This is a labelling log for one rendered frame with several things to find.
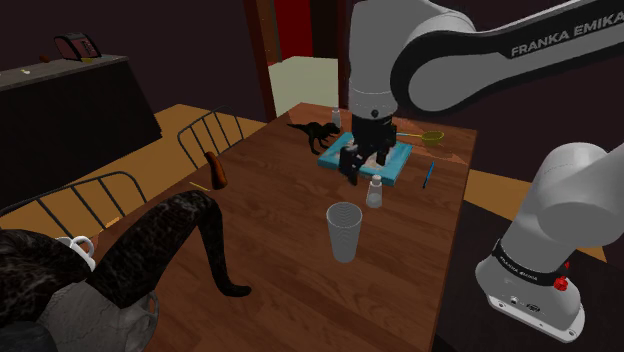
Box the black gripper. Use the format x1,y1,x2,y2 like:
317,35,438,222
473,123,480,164
339,113,399,187

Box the blue book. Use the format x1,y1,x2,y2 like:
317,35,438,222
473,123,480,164
317,130,414,187

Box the black dinosaur figure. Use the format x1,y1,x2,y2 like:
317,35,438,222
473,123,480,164
286,121,341,156

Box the blue pen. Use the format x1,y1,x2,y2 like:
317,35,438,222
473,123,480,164
421,161,437,190

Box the yellow-green strainer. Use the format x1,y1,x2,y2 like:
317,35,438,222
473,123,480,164
396,129,446,148

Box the grey ribbed cup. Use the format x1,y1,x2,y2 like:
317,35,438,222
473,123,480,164
325,201,364,264

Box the brown wooden table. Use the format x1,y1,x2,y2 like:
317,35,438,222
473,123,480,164
89,101,479,352

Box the brown sausage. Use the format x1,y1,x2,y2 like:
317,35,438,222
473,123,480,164
203,150,229,191

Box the dark red doorway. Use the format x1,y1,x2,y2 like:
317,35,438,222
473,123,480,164
242,0,350,124

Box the dark metal chair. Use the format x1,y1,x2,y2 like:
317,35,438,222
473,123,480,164
0,169,149,241
176,105,245,171

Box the dark robot stand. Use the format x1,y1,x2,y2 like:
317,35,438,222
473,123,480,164
431,198,624,352

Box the white mug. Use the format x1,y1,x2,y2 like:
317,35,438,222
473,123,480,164
55,235,98,272

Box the dark cabinet with toaster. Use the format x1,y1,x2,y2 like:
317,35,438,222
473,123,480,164
0,32,164,212

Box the grey pot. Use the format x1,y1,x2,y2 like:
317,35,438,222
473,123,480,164
35,280,161,352

